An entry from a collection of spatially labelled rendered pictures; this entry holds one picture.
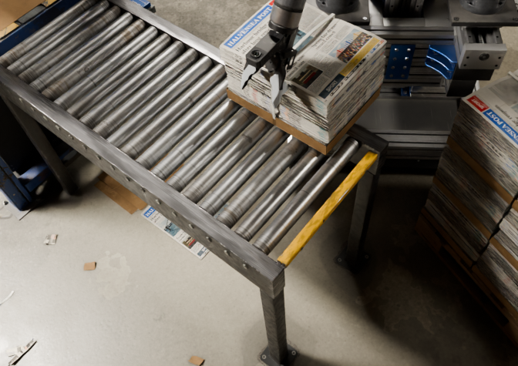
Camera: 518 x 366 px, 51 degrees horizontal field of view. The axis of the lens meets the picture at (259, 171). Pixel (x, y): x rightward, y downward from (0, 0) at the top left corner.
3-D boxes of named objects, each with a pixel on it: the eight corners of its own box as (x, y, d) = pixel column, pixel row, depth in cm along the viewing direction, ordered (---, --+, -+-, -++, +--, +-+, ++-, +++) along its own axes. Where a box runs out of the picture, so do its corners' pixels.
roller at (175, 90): (216, 68, 185) (215, 57, 181) (116, 157, 166) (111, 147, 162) (206, 62, 187) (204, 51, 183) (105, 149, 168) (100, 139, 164)
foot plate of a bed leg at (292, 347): (304, 350, 203) (304, 350, 202) (280, 382, 197) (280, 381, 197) (276, 329, 208) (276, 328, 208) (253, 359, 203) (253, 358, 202)
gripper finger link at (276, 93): (294, 104, 143) (290, 69, 140) (281, 109, 138) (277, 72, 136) (284, 104, 145) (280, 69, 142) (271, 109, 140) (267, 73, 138)
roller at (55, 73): (139, 24, 200) (136, 13, 196) (38, 101, 181) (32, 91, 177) (129, 18, 202) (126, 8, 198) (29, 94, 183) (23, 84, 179)
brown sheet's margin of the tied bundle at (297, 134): (379, 95, 166) (381, 85, 162) (326, 156, 154) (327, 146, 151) (337, 73, 172) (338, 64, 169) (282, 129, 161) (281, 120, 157)
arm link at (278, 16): (292, 14, 127) (265, 1, 130) (287, 32, 129) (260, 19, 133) (308, 11, 133) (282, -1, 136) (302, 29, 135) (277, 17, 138)
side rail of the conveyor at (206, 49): (385, 164, 167) (390, 140, 157) (375, 176, 165) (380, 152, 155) (100, 2, 220) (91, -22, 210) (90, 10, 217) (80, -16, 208)
